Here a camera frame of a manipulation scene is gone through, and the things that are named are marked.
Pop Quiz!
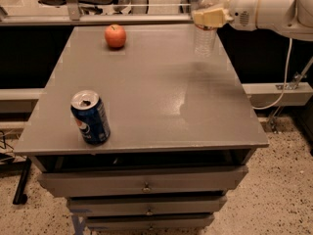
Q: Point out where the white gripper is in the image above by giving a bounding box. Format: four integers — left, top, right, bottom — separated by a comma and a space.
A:
192, 0, 259, 31

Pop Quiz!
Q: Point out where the clear plastic water bottle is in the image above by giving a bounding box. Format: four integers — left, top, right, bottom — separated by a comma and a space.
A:
195, 0, 218, 58

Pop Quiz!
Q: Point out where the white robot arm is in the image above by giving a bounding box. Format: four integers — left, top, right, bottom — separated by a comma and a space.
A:
192, 0, 313, 41

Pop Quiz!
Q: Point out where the red apple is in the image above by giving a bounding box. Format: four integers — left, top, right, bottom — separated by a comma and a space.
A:
105, 24, 126, 48

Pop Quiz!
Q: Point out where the grey drawer cabinet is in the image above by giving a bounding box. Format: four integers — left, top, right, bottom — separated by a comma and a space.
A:
14, 23, 270, 232

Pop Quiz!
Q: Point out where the blue Pepsi can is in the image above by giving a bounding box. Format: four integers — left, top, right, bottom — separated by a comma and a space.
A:
70, 90, 111, 145

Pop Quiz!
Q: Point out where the top grey drawer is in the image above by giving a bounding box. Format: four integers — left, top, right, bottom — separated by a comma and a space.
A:
38, 165, 248, 197

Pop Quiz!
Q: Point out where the grey drawer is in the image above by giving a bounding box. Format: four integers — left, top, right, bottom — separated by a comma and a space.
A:
86, 213, 214, 231
38, 165, 248, 197
67, 195, 227, 216

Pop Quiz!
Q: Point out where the middle grey drawer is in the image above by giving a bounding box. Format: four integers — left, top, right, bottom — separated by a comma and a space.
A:
67, 195, 227, 216

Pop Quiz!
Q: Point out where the bottom grey drawer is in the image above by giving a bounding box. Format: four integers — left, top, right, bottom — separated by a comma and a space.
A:
86, 213, 214, 231

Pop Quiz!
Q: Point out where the black stand leg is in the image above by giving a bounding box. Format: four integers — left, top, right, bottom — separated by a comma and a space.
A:
13, 159, 31, 205

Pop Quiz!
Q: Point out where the white cable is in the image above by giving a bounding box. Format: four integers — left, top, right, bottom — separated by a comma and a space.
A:
252, 37, 293, 111

